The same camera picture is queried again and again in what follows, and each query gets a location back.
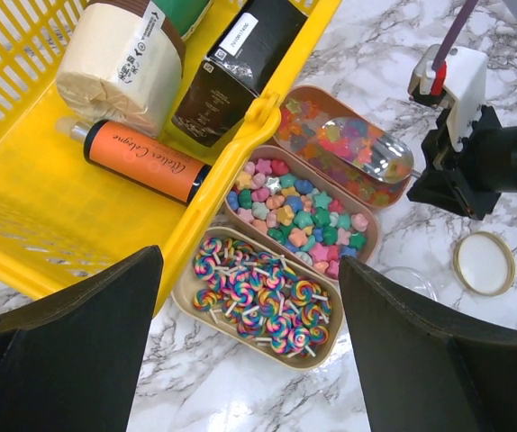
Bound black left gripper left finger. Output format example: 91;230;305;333
0;246;164;431

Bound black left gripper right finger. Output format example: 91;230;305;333
340;257;517;431

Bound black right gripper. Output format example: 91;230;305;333
407;105;517;221

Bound silver metal scoop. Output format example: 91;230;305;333
317;115;420;185

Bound pink tray translucent star candies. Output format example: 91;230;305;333
274;85;410;210

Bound pink tray pastel star candies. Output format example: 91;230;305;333
224;145;379;282

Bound clear plastic candy jar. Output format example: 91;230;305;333
382;266;439;302

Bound gold rimmed jar lid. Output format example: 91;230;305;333
453;231;516;297

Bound beige tray swirl lollipops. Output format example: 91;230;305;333
172;227;344;371

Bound yellow plastic shopping basket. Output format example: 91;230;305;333
0;1;339;304

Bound orange cologne bottle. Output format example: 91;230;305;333
56;117;211;204

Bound black box package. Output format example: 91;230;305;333
172;0;307;148

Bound cream wrapped paper roll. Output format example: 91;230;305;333
56;1;186;137

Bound green wrapped brown package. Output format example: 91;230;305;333
154;0;213;41

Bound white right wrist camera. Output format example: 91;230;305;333
408;44;488;153

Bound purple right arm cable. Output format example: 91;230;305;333
433;0;480;68

